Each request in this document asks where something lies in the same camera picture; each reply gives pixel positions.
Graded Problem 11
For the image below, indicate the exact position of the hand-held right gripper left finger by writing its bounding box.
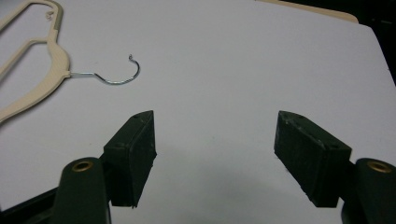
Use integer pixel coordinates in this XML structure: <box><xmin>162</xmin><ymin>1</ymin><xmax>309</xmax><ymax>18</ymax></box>
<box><xmin>50</xmin><ymin>109</ymin><xmax>158</xmax><ymax>224</ymax></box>

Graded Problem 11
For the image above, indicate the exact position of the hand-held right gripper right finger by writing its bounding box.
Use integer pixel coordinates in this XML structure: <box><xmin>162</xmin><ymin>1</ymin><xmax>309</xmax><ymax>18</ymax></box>
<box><xmin>274</xmin><ymin>110</ymin><xmax>396</xmax><ymax>224</ymax></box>

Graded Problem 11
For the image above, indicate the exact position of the beige clothes hanger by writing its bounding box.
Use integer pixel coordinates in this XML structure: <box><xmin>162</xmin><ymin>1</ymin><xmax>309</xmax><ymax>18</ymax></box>
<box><xmin>0</xmin><ymin>0</ymin><xmax>141</xmax><ymax>124</ymax></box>

